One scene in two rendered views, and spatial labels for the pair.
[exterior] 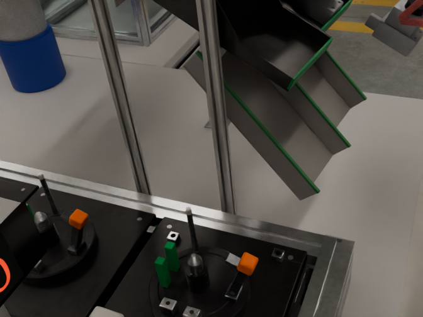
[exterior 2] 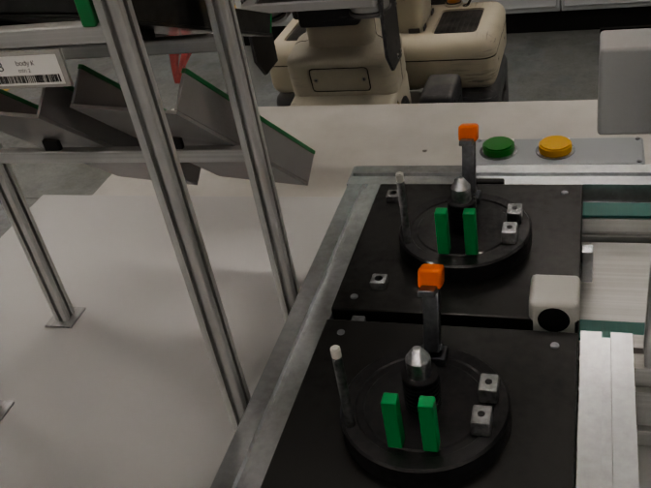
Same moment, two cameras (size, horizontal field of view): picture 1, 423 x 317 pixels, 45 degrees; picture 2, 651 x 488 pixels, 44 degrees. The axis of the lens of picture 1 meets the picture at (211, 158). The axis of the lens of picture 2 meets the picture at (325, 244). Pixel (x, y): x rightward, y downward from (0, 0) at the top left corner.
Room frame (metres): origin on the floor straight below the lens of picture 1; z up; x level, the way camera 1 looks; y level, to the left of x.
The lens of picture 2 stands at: (0.66, 0.72, 1.48)
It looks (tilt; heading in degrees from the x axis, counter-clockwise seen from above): 34 degrees down; 264
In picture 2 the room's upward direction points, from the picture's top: 11 degrees counter-clockwise
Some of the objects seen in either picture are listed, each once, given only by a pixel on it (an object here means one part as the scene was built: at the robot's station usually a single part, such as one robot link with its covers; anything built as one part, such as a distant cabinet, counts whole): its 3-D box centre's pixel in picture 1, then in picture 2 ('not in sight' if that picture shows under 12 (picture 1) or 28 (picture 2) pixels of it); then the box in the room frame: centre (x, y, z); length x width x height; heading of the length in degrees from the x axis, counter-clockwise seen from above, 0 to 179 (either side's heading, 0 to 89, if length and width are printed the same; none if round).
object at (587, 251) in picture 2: not in sight; (586, 263); (0.33, 0.10, 0.95); 0.01 x 0.01 x 0.04; 62
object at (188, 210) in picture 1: (192, 229); (403, 208); (0.50, 0.04, 1.03); 0.01 x 0.01 x 0.08
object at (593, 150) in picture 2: not in sight; (555, 170); (0.26, -0.11, 0.93); 0.21 x 0.07 x 0.06; 152
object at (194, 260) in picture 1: (194, 261); (460, 188); (0.44, 0.04, 1.04); 0.02 x 0.02 x 0.03
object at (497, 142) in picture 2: not in sight; (498, 149); (0.32, -0.14, 0.96); 0.04 x 0.04 x 0.02
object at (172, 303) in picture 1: (169, 306); (510, 232); (0.40, 0.08, 1.00); 0.02 x 0.01 x 0.02; 62
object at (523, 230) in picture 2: (199, 289); (464, 234); (0.44, 0.04, 0.98); 0.14 x 0.14 x 0.02
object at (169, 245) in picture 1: (172, 256); (443, 230); (0.47, 0.07, 1.01); 0.01 x 0.01 x 0.05; 62
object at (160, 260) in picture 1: (163, 272); (470, 231); (0.45, 0.08, 1.01); 0.01 x 0.01 x 0.05; 62
